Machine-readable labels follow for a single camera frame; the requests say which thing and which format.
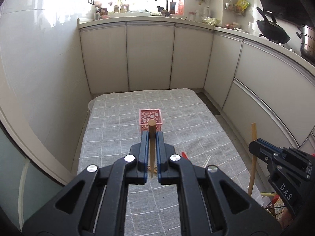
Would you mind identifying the steel pot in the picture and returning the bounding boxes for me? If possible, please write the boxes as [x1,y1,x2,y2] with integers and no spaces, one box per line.
[296,25,314,65]

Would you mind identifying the pink perforated utensil holder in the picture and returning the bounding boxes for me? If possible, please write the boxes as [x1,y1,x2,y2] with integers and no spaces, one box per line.
[139,109,163,132]

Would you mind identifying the black wok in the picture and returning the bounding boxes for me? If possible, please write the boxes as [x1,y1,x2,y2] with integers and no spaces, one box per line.
[256,7,290,44]

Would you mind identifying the long wooden chopstick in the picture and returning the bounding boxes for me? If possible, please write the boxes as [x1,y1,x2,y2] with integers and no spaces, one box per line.
[248,123,257,197]

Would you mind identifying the snack packages in basket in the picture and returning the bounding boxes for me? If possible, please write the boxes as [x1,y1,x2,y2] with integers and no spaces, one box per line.
[260,192,293,229]

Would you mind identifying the chrome kitchen faucet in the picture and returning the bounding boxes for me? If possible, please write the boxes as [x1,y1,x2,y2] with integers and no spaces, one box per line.
[155,0,169,14]

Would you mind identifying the grey checked tablecloth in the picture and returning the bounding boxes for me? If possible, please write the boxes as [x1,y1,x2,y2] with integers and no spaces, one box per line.
[78,88,250,235]

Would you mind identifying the white plastic spoon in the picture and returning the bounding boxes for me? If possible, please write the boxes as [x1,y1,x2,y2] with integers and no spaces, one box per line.
[203,155,211,168]

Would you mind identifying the red plastic spoon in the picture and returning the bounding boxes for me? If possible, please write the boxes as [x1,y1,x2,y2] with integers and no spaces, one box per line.
[181,151,189,160]

